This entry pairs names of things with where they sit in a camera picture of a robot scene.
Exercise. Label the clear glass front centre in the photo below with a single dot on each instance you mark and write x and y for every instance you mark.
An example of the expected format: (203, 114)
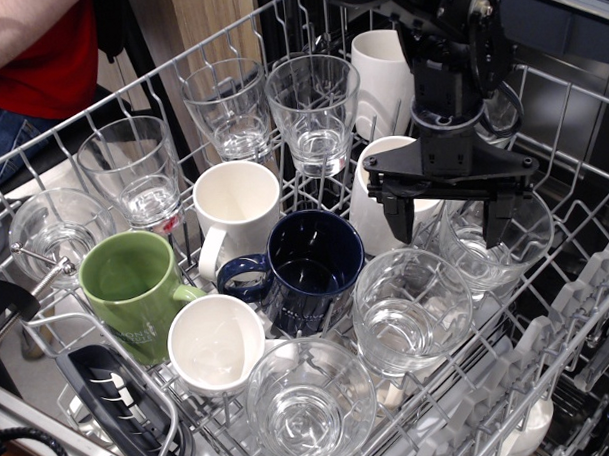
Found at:
(310, 397)

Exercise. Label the tall white mug centre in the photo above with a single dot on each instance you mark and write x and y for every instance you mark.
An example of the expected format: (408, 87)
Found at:
(366, 215)

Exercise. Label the clear glass far left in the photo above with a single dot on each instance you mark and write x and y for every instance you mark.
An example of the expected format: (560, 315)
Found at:
(54, 224)

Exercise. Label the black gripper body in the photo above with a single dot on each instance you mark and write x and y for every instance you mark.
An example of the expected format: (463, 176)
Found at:
(449, 160)

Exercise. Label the small white cup front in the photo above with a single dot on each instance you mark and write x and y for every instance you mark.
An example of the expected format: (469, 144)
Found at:
(213, 344)

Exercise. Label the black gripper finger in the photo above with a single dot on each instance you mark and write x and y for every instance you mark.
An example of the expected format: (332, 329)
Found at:
(398, 199)
(504, 199)

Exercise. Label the clear tumbler back centre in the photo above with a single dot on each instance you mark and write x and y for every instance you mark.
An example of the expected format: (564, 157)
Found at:
(314, 99)

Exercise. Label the clear tumbler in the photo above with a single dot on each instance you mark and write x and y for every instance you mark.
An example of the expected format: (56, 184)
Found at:
(226, 100)
(132, 163)
(314, 99)

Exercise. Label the grey wire dishwasher rack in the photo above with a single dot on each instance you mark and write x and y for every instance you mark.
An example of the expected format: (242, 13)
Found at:
(566, 128)

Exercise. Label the tall white mug back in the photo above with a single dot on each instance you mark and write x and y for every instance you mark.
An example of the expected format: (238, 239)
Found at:
(387, 87)

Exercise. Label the navy blue ceramic mug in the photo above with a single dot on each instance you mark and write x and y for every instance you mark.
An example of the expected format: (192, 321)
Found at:
(303, 277)

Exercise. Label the grey plastic tine row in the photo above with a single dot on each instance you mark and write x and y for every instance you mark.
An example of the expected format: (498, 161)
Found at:
(488, 400)

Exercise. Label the white mug with handle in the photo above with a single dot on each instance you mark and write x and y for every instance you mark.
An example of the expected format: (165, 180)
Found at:
(237, 205)

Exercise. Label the clear glass front right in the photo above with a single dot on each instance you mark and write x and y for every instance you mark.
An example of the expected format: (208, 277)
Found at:
(410, 308)

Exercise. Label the clear tumbler back left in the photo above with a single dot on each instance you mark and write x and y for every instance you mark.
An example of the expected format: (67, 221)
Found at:
(226, 100)

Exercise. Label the clear glass back right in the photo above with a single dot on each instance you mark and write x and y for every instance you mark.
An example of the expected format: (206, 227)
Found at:
(500, 121)

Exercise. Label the white cup lower rack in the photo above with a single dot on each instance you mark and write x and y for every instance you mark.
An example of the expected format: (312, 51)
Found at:
(524, 442)

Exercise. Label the tall white mug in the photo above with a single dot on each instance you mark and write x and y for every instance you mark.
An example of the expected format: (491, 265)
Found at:
(387, 87)
(366, 215)

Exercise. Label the person in red shirt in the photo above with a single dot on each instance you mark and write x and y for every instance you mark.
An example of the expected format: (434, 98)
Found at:
(48, 72)

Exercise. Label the clear glass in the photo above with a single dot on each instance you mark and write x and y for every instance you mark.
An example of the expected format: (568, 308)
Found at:
(410, 308)
(54, 224)
(525, 241)
(500, 121)
(310, 397)

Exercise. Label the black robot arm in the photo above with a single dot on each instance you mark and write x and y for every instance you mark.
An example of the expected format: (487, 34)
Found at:
(459, 56)

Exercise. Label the green ceramic mug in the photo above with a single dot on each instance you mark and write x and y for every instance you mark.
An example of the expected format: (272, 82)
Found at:
(134, 285)

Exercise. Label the black rack handle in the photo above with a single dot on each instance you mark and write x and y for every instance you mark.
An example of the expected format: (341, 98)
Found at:
(115, 395)

